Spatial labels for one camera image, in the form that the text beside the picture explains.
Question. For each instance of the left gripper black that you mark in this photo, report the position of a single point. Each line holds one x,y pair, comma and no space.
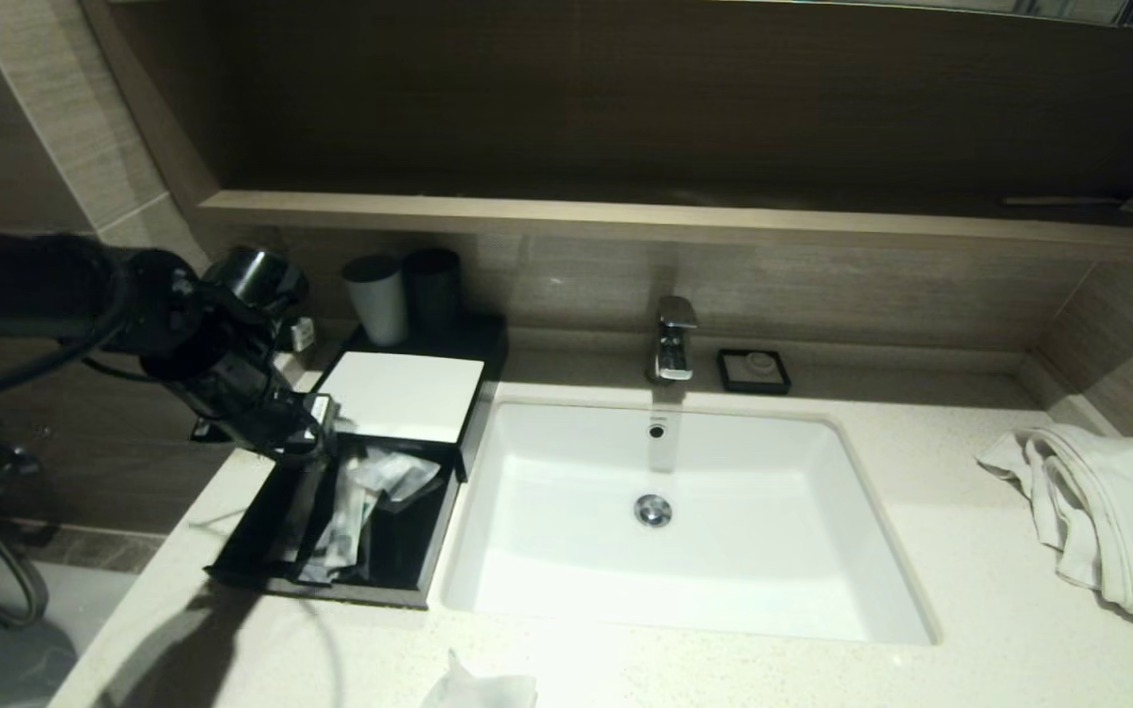
252,408

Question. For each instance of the toothbrush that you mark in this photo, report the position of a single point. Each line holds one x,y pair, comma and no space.
360,511

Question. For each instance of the black cup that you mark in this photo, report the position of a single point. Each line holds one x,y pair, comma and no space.
434,290

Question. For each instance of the black glossy drawer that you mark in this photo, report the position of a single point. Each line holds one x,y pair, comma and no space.
409,560

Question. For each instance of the white sachet with red print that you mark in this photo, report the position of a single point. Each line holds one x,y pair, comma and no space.
483,688

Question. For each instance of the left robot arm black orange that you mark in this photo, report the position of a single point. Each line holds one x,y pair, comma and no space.
35,290

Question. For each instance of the grey cup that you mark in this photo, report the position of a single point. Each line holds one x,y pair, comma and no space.
377,300

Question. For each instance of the white packet with green label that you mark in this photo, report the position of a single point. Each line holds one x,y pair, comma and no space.
330,556

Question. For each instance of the chrome sink drain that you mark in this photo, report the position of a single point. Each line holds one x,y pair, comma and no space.
653,510

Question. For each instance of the chrome faucet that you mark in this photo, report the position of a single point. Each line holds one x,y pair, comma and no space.
673,339

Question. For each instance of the black square soap dish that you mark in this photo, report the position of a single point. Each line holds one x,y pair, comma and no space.
726,379

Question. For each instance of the round white soap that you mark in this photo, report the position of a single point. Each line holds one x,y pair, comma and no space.
755,368

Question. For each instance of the white rectangular sink basin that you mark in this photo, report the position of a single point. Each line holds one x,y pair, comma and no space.
744,551

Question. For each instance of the white crumpled towel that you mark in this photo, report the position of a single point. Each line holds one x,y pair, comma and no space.
1117,521

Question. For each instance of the wooden wall shelf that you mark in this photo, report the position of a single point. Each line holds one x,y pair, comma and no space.
626,218

